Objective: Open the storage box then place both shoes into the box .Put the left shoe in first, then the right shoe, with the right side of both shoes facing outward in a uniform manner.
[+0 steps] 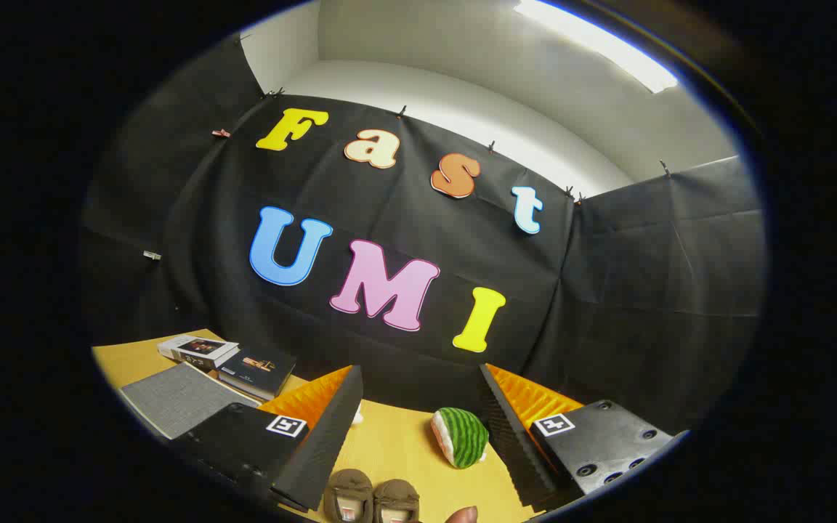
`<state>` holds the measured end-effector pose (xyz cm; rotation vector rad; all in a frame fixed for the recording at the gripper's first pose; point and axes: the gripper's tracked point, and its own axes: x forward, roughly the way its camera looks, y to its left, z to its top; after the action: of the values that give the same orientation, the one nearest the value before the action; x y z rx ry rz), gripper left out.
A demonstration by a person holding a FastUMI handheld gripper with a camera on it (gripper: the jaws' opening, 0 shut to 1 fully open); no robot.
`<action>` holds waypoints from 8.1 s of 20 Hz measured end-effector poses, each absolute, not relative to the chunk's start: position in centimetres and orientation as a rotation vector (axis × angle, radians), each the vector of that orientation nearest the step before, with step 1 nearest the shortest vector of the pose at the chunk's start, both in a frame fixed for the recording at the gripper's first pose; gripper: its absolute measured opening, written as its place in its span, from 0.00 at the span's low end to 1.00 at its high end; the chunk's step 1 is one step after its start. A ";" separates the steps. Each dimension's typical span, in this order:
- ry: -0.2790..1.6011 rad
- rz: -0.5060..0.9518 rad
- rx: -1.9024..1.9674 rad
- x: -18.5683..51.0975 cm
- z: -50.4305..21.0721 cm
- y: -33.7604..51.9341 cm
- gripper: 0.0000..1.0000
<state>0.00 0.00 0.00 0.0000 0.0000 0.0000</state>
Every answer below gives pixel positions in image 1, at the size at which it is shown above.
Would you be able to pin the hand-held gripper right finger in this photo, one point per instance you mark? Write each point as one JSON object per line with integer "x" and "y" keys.
{"x": 516, "y": 450}

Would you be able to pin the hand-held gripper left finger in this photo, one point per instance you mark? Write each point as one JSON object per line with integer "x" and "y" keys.
{"x": 320, "y": 450}

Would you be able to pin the brown fuzzy shoe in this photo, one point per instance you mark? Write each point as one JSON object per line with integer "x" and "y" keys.
{"x": 348, "y": 492}
{"x": 395, "y": 497}

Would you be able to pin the grey fabric storage box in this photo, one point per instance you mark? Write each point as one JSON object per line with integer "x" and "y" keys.
{"x": 179, "y": 399}

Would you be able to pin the watermelon slice plush toy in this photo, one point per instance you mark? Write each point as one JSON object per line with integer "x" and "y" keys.
{"x": 462, "y": 436}

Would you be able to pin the black hardcover book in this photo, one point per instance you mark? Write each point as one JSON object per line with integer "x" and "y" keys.
{"x": 259, "y": 370}

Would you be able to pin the white portrait cover book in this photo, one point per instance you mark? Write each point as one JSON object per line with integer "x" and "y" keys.
{"x": 197, "y": 350}

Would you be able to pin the ceiling light panel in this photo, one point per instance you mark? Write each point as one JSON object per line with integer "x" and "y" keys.
{"x": 600, "y": 43}

